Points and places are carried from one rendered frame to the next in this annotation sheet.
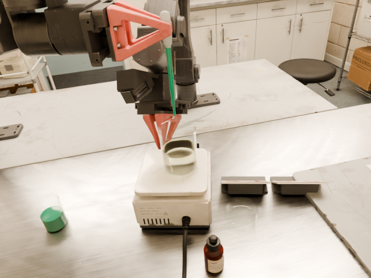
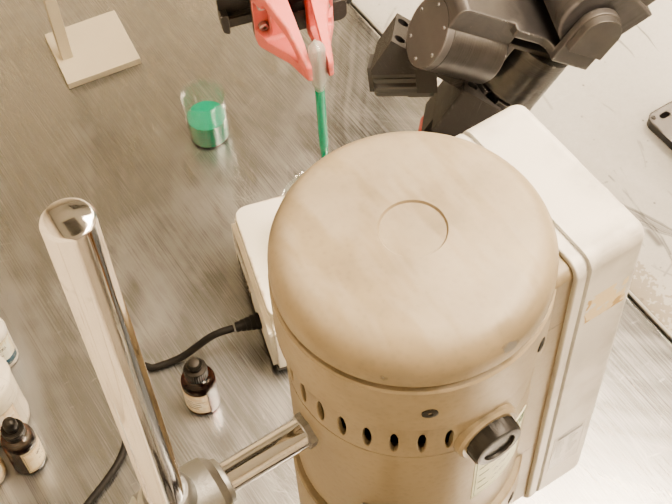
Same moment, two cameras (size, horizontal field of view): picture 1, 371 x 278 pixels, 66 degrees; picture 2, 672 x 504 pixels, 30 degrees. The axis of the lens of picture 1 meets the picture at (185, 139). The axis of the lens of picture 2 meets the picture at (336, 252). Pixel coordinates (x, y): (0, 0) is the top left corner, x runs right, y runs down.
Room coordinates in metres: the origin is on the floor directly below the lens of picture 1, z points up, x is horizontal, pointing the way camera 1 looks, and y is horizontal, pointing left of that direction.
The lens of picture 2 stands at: (0.18, -0.55, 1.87)
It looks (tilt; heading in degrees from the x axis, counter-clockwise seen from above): 55 degrees down; 68
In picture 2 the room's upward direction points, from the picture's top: 3 degrees counter-clockwise
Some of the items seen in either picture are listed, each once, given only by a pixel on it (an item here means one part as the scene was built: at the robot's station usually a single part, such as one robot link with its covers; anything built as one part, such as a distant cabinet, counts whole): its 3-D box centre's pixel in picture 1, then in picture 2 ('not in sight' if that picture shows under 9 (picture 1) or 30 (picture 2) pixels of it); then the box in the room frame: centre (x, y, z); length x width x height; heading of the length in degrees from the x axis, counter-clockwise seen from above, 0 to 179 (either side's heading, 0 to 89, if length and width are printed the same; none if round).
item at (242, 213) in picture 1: (242, 212); not in sight; (0.35, -0.09, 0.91); 0.06 x 0.06 x 0.02
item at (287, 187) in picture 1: (297, 180); not in sight; (0.41, -0.21, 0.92); 0.09 x 0.06 x 0.04; 82
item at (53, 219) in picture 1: (51, 213); (206, 114); (0.37, 0.25, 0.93); 0.04 x 0.04 x 0.06
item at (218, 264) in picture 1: (213, 251); (198, 381); (0.26, -0.03, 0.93); 0.03 x 0.03 x 0.07
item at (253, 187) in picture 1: (244, 180); not in sight; (0.42, -0.11, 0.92); 0.09 x 0.06 x 0.04; 82
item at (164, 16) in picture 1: (165, 29); (314, 66); (0.40, 0.01, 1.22); 0.01 x 0.01 x 0.04; 83
